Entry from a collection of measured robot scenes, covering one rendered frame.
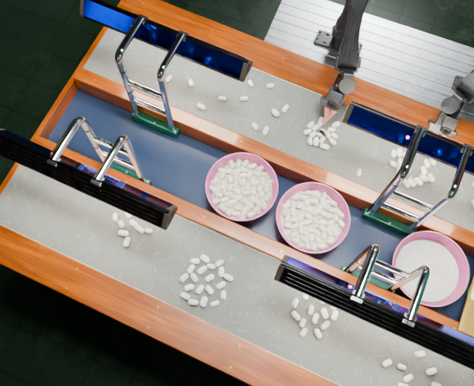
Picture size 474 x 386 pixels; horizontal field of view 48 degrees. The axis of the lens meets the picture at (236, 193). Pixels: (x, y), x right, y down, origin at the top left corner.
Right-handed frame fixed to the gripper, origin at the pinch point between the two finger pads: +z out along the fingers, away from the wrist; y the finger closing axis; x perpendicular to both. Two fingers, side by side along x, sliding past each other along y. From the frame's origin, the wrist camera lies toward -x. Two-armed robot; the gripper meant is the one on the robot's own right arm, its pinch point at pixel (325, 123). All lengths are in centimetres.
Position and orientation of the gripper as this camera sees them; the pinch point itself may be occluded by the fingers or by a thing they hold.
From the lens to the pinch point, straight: 207.1
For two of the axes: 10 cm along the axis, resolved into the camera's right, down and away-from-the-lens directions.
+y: 9.0, 4.2, -1.4
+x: 2.8, -3.1, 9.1
